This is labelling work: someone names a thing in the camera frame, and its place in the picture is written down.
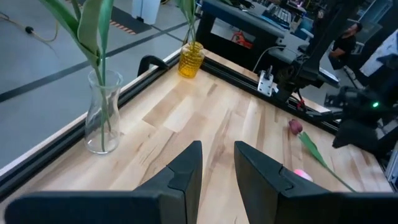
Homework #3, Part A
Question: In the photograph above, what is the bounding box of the black table edge rail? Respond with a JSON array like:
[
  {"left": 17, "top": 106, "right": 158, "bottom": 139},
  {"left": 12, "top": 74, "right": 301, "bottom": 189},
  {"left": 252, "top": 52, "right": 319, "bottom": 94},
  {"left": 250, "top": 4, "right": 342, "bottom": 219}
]
[{"left": 0, "top": 51, "right": 343, "bottom": 200}]

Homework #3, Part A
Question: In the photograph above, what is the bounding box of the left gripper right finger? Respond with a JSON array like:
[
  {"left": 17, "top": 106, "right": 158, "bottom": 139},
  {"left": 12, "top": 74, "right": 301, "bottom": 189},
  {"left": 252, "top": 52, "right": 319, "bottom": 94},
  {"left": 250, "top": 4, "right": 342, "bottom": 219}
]
[{"left": 233, "top": 140, "right": 398, "bottom": 224}]

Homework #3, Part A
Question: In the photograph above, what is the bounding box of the black clamp handle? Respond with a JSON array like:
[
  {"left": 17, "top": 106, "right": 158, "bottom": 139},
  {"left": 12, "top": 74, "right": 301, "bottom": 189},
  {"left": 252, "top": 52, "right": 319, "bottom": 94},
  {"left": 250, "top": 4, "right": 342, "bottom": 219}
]
[{"left": 137, "top": 55, "right": 170, "bottom": 78}]

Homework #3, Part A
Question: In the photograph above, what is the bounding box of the orange cable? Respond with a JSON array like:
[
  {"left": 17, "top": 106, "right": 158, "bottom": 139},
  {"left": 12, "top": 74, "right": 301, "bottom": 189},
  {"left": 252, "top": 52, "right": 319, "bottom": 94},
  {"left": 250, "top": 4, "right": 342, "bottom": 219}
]
[{"left": 231, "top": 30, "right": 253, "bottom": 50}]

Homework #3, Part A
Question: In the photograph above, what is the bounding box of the yellowish floor cable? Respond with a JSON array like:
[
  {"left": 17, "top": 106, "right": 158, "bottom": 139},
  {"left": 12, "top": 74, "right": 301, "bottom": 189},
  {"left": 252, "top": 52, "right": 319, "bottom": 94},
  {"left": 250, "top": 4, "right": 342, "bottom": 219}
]
[{"left": 0, "top": 12, "right": 60, "bottom": 44}]

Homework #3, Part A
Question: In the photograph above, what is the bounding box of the black workbench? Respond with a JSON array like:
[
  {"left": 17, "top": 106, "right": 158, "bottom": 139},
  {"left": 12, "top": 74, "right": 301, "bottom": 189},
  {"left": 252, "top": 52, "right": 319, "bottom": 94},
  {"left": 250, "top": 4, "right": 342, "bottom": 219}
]
[{"left": 195, "top": 0, "right": 289, "bottom": 74}]

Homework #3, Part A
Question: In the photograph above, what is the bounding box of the person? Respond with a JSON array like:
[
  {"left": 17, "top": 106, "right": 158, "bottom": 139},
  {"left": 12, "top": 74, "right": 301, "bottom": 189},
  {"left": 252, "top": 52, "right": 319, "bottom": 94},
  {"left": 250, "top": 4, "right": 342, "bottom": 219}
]
[{"left": 328, "top": 22, "right": 364, "bottom": 71}]

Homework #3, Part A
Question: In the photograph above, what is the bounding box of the white cable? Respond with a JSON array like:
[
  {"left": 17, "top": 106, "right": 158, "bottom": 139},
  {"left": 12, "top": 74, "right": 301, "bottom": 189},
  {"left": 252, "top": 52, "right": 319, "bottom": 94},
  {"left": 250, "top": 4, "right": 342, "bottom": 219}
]
[{"left": 252, "top": 45, "right": 289, "bottom": 73}]

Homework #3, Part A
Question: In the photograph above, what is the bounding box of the white cloth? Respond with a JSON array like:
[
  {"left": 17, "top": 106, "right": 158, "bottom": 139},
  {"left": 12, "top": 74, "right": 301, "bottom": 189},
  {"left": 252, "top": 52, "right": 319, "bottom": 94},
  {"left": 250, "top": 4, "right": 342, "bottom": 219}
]
[{"left": 359, "top": 29, "right": 398, "bottom": 78}]

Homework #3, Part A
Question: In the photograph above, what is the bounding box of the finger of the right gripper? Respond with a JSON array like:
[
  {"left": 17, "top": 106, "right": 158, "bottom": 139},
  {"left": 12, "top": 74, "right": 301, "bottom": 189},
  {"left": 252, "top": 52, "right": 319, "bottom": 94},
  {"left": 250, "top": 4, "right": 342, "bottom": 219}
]
[{"left": 331, "top": 119, "right": 382, "bottom": 154}]

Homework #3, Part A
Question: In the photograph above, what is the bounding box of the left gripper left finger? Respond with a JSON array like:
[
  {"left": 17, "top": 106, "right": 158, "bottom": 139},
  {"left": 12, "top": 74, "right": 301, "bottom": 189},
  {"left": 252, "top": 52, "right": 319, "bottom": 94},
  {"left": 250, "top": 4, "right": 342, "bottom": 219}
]
[{"left": 3, "top": 140, "right": 204, "bottom": 224}]

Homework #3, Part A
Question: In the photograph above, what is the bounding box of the black floor mat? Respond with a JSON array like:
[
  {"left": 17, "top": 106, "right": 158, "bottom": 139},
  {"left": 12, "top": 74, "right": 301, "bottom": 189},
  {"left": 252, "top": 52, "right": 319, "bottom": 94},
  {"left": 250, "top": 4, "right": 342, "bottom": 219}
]
[{"left": 108, "top": 5, "right": 153, "bottom": 35}]

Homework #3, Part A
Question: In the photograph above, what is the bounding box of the grey keyboard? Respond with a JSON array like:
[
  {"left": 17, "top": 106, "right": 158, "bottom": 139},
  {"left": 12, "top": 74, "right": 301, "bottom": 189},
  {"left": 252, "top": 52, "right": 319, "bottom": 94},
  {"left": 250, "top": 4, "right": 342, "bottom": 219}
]
[{"left": 262, "top": 3, "right": 295, "bottom": 30}]

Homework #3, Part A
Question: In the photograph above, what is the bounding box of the white metal bracket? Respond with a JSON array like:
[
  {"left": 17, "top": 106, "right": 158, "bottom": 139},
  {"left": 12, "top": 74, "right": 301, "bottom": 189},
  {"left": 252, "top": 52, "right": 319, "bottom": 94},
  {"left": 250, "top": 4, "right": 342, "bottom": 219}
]
[{"left": 257, "top": 65, "right": 279, "bottom": 97}]

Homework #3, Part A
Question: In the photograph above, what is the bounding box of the clear glass vase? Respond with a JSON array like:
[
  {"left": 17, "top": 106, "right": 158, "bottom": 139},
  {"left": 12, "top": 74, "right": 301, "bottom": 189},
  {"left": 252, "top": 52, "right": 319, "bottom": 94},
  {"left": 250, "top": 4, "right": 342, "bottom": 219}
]
[{"left": 83, "top": 68, "right": 124, "bottom": 155}]

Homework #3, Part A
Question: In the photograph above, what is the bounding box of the yellow glass vase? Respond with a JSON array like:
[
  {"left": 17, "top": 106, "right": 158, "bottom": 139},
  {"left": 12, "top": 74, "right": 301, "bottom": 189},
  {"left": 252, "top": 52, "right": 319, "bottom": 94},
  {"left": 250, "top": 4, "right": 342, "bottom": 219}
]
[{"left": 177, "top": 41, "right": 206, "bottom": 79}]

